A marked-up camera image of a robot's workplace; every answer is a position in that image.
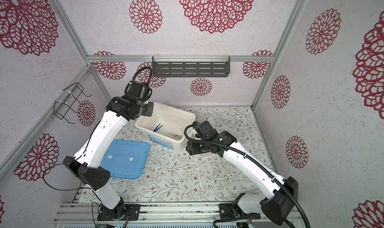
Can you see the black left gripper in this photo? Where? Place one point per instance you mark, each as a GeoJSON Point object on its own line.
{"type": "Point", "coordinates": [150, 106]}

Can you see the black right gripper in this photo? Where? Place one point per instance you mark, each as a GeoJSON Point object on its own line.
{"type": "Point", "coordinates": [191, 150]}

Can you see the metal tweezers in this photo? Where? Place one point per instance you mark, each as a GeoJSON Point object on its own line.
{"type": "Point", "coordinates": [174, 135]}

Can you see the blue pen dropper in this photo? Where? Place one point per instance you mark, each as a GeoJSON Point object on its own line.
{"type": "Point", "coordinates": [157, 127]}

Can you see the white plastic storage bin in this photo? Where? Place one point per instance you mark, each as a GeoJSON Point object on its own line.
{"type": "Point", "coordinates": [174, 120]}

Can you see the white glass stirring rod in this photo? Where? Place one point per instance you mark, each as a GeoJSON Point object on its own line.
{"type": "Point", "coordinates": [198, 170]}

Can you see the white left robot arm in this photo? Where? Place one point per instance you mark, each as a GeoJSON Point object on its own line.
{"type": "Point", "coordinates": [102, 156]}

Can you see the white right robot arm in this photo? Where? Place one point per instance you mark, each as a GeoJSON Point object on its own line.
{"type": "Point", "coordinates": [279, 194]}

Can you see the blue plastic bin lid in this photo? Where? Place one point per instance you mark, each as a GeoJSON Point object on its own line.
{"type": "Point", "coordinates": [126, 159]}

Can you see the grey wall shelf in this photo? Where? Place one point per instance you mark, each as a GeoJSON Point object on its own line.
{"type": "Point", "coordinates": [195, 67]}

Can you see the black wire wall rack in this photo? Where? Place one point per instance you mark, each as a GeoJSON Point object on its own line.
{"type": "Point", "coordinates": [65, 105]}

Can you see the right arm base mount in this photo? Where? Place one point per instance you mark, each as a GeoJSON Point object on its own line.
{"type": "Point", "coordinates": [229, 211]}

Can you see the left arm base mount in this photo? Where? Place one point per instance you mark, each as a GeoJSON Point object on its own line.
{"type": "Point", "coordinates": [120, 213]}

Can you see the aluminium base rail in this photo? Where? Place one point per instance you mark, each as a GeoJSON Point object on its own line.
{"type": "Point", "coordinates": [192, 212]}

